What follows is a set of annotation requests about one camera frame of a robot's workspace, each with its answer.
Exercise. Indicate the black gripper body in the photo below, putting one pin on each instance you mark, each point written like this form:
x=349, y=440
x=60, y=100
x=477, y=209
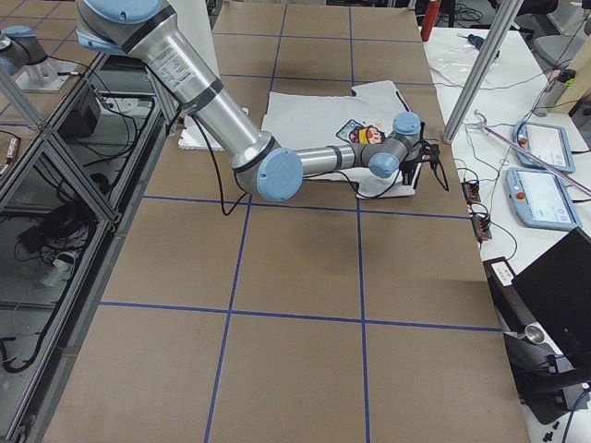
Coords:
x=409, y=167

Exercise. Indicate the grey t-shirt with cartoon print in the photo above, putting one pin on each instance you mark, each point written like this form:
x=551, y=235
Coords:
x=363, y=138

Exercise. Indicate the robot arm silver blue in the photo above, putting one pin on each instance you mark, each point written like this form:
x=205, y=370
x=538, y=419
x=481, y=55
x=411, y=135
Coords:
x=20, y=47
x=148, y=31

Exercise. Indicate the grey orange usb hub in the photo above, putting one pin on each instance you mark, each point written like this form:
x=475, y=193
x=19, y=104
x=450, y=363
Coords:
x=471, y=192

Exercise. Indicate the upper blue teach pendant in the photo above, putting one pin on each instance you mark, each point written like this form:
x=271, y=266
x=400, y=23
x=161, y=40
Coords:
x=548, y=143

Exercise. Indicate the blue teach pendant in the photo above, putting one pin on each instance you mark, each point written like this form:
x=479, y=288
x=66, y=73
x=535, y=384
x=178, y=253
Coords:
x=548, y=143
x=540, y=199

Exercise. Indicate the lower blue teach pendant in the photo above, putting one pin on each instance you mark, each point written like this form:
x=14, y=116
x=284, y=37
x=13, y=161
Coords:
x=540, y=199

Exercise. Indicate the red cylinder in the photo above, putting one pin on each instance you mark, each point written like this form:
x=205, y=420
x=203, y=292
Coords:
x=431, y=14

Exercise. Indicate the silver metal cup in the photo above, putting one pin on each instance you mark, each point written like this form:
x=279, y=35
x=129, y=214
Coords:
x=534, y=334

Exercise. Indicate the black power adapter box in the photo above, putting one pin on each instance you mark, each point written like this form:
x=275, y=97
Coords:
x=82, y=118

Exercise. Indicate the aluminium frame post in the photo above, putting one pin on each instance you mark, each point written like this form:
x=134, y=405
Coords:
x=496, y=34

